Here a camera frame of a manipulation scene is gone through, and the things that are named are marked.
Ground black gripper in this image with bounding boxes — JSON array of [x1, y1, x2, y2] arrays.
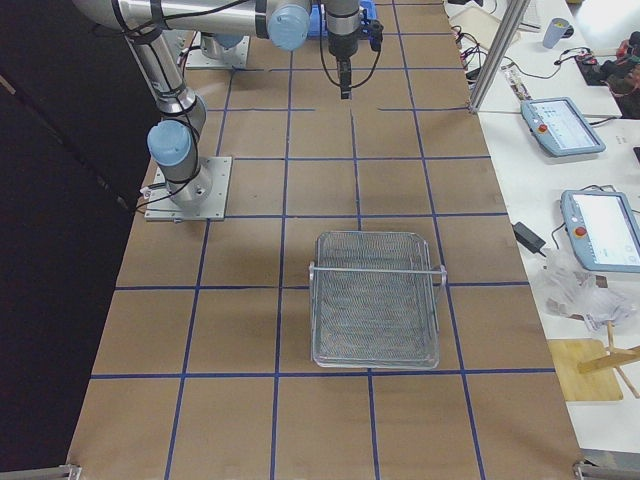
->
[[328, 30, 358, 99]]

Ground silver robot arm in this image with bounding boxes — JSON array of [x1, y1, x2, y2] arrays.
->
[[74, 1, 312, 211]]

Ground blue plastic tray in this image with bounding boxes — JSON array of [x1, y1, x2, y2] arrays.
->
[[307, 0, 378, 38]]

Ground light blue cup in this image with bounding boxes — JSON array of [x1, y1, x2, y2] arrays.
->
[[542, 17, 573, 49]]

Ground far teach pendant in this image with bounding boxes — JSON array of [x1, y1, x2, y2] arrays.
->
[[520, 97, 606, 157]]

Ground teach pendant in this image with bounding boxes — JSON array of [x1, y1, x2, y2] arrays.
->
[[520, 97, 606, 157], [560, 190, 639, 273]]

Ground black power adapter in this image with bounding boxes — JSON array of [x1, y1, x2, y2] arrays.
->
[[512, 222, 546, 254]]

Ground near teach pendant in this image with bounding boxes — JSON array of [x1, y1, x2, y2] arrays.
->
[[560, 190, 639, 273]]

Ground crumpled plastic bag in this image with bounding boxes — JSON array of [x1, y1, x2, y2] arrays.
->
[[535, 248, 639, 332]]

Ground wooden board with stand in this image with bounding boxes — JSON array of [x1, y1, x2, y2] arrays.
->
[[547, 322, 639, 402]]

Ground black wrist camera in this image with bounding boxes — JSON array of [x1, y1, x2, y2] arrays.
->
[[359, 16, 384, 52]]

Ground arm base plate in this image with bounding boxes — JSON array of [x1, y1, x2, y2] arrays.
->
[[144, 157, 233, 222], [186, 32, 250, 70]]

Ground aluminium frame post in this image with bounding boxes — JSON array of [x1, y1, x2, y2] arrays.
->
[[469, 0, 530, 114]]

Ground wire mesh shelf basket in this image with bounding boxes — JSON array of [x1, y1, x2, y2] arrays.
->
[[309, 231, 447, 370]]

